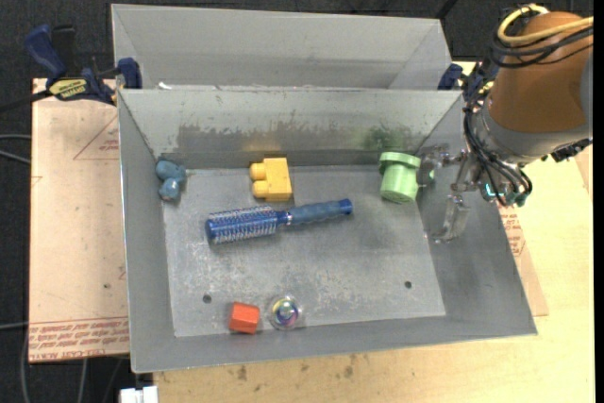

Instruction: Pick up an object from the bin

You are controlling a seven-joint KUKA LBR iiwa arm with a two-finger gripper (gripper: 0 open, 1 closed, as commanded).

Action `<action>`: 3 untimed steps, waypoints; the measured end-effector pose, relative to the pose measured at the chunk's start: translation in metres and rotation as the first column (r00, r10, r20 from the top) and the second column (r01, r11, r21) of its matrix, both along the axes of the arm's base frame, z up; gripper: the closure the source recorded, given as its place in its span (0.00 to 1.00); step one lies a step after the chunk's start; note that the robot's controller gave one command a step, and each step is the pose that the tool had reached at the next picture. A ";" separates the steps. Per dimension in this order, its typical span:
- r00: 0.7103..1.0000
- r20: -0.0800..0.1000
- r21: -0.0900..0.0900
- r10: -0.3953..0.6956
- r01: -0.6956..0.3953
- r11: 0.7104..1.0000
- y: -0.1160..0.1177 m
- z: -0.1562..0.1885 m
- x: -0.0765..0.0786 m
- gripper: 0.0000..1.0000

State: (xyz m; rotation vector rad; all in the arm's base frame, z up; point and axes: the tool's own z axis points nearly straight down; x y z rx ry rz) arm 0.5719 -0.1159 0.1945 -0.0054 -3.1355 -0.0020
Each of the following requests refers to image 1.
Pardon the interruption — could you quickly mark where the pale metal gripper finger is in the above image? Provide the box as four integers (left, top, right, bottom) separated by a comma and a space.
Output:
416, 144, 450, 186
430, 186, 472, 244

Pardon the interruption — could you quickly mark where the light green plastic spool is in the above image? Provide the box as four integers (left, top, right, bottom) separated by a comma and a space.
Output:
378, 150, 423, 206

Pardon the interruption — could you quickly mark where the grey metal bin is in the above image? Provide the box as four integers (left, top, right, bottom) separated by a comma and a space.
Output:
110, 3, 539, 375

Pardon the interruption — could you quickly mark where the yellow toy brick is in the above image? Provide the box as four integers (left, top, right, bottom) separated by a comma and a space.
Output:
248, 157, 295, 204

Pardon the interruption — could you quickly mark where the blue hairbrush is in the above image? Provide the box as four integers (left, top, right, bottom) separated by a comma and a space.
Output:
204, 197, 355, 247

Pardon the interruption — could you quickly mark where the clear ball with colourful core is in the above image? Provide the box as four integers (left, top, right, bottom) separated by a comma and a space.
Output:
266, 294, 304, 331

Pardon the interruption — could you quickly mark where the orange block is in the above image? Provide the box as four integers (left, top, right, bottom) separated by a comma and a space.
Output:
228, 301, 261, 336

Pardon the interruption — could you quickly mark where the blue lumpy toy figure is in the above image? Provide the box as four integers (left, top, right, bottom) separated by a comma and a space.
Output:
154, 159, 189, 203

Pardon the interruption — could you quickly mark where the brown cardboard board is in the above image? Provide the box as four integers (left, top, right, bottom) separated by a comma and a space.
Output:
27, 77, 551, 364

